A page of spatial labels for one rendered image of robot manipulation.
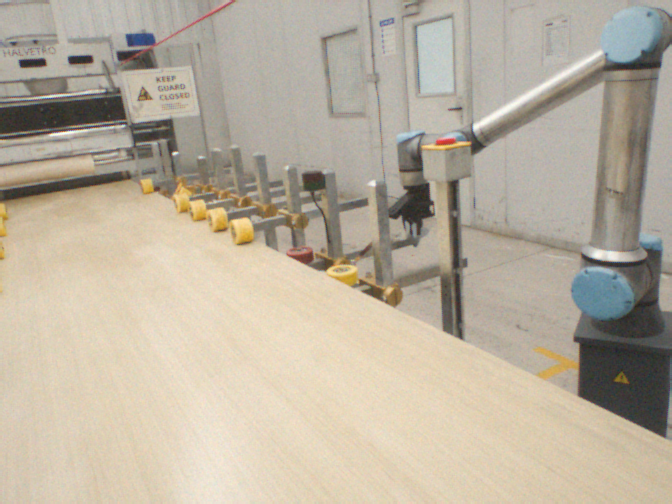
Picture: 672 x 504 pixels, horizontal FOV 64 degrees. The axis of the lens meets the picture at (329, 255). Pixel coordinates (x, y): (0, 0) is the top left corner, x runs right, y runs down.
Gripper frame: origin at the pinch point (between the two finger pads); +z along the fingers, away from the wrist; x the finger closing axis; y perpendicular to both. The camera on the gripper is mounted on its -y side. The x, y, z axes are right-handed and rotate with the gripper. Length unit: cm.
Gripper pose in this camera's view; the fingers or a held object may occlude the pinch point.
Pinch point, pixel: (413, 243)
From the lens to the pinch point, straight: 182.8
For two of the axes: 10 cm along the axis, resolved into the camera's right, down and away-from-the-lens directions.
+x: -4.9, -2.1, 8.5
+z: 1.2, 9.5, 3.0
